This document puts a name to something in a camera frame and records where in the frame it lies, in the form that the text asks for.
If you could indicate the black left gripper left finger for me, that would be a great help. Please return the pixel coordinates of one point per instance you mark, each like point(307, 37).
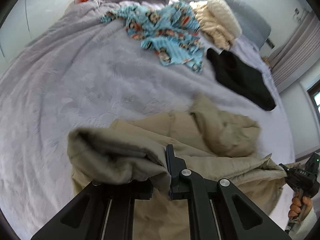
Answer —
point(99, 211)

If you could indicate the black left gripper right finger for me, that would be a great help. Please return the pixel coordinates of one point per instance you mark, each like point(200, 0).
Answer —
point(217, 209)

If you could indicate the beige quilted puffer jacket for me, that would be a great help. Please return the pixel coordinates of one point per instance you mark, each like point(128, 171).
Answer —
point(214, 143)

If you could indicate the person's right hand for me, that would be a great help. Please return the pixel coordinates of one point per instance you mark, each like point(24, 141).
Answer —
point(296, 206)

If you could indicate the window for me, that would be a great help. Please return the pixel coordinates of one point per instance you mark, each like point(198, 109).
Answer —
point(314, 94)

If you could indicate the black folded garment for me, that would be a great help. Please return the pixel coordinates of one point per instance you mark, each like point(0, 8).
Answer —
point(241, 78)

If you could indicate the grey pleated curtain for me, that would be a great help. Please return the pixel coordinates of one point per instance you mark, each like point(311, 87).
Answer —
point(290, 61)

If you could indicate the lilac plush bed blanket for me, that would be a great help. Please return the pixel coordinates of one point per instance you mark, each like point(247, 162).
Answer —
point(81, 72)

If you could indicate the cream fluffy garment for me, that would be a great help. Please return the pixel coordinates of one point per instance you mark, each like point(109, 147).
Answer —
point(218, 22)

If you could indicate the blue monkey print pajamas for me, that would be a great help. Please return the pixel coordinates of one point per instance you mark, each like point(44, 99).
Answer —
point(172, 32)

